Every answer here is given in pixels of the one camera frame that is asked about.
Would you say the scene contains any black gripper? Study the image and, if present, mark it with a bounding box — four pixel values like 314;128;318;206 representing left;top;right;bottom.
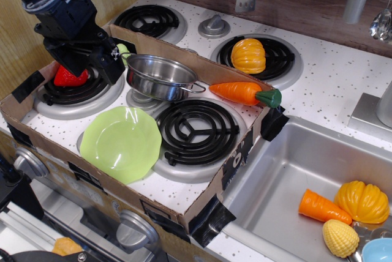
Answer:
24;0;125;84

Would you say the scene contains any small steel pot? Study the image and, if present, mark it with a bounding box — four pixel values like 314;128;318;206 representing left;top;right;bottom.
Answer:
126;54;206;102

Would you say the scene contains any orange toy carrot green top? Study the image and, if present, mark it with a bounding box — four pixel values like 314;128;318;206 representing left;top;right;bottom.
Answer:
209;82;282;108

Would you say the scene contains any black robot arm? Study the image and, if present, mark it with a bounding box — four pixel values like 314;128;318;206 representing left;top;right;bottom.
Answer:
21;0;125;85

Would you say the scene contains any light green plastic plate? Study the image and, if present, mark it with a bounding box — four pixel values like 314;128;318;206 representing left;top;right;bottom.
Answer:
79;107;162;185

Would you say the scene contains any orange toy carrot piece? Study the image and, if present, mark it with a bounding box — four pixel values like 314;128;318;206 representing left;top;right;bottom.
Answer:
298;189;352;225

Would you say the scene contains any front left black burner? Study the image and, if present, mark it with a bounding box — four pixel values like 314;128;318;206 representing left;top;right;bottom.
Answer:
40;67;110;106

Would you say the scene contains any red toy strawberry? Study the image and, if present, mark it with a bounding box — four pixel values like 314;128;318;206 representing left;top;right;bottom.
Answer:
54;65;89;87

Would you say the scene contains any light green toy broccoli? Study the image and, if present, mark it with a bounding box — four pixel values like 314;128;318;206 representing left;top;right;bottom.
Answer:
117;43;132;67

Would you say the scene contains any silver centre stove knob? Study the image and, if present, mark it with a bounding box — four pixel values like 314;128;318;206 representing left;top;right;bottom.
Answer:
126;88;162;111

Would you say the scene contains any silver stove knob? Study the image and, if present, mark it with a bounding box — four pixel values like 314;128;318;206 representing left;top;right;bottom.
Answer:
126;88;162;111
198;14;230;39

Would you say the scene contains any back left black burner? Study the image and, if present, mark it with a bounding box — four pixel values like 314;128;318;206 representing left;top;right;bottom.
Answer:
113;5;180;38

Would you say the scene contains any silver left oven knob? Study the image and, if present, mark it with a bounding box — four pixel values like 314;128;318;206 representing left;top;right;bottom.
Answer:
13;147;49;179

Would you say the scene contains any silver oven knob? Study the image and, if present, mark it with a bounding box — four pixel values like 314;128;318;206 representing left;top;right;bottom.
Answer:
13;147;49;179
116;210;159;252

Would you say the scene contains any front right black burner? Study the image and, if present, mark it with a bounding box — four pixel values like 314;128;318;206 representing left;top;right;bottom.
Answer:
156;99;241;166

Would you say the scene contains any silver back stove knob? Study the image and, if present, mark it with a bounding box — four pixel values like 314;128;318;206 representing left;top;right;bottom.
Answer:
198;14;230;39

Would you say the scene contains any black device left edge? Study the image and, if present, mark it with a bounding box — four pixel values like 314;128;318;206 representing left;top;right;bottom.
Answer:
1;155;44;220

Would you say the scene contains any orange toy pumpkin on burner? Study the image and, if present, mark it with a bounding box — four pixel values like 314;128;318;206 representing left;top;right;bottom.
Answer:
230;38;266;74

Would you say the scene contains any silver right oven knob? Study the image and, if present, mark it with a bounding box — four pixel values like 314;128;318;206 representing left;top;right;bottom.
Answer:
116;210;159;252

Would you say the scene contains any orange toy bottom left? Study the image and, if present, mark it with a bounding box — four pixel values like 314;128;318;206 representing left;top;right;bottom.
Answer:
51;237;83;256

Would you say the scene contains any cardboard fence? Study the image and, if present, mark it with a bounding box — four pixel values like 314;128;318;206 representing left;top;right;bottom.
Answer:
1;24;288;247

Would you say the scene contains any steel sink basin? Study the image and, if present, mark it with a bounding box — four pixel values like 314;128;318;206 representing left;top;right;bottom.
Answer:
223;117;391;261

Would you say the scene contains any silver faucet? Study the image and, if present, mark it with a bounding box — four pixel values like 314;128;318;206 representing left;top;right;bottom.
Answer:
343;0;391;127

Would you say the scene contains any hanging shiny spoon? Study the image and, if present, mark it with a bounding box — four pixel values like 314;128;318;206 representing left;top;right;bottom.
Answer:
369;0;391;44

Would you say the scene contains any yellow toy corn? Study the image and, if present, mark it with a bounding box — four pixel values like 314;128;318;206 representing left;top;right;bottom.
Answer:
322;219;360;258

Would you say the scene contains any orange toy pumpkin in sink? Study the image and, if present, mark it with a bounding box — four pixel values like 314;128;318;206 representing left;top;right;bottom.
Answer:
334;181;390;224

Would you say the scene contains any silver utensil in sink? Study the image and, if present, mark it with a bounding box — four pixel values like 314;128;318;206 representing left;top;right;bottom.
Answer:
347;219;391;262

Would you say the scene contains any light blue bowl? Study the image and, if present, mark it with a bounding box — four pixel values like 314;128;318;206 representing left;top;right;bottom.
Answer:
361;238;392;262

